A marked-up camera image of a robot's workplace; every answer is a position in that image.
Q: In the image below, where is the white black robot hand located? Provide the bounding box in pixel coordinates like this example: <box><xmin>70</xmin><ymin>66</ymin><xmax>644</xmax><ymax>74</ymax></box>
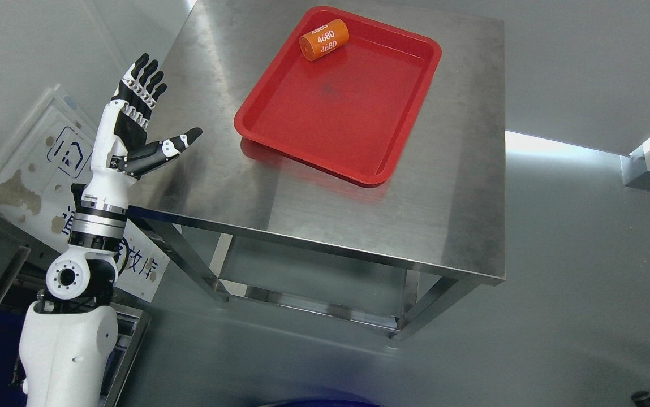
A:
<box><xmin>76</xmin><ymin>53</ymin><xmax>203</xmax><ymax>213</ymax></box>

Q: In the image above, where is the white floor sign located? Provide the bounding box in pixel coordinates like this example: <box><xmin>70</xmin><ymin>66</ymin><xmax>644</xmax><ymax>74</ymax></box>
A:
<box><xmin>0</xmin><ymin>85</ymin><xmax>170</xmax><ymax>303</ymax></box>

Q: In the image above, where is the stainless steel desk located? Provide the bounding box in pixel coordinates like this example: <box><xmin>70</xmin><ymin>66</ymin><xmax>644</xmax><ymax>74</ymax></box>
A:
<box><xmin>129</xmin><ymin>1</ymin><xmax>506</xmax><ymax>340</ymax></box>

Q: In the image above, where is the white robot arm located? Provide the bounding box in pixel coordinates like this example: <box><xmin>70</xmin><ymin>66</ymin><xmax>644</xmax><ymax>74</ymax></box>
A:
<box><xmin>19</xmin><ymin>192</ymin><xmax>128</xmax><ymax>406</ymax></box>

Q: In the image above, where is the red plastic tray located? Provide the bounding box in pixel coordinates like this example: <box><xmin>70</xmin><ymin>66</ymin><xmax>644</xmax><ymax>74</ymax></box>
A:
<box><xmin>234</xmin><ymin>5</ymin><xmax>443</xmax><ymax>187</ymax></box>

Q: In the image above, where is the orange cylindrical capacitor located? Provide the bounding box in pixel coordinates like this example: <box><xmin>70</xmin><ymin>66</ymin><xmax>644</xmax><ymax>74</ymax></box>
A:
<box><xmin>298</xmin><ymin>19</ymin><xmax>350</xmax><ymax>62</ymax></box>

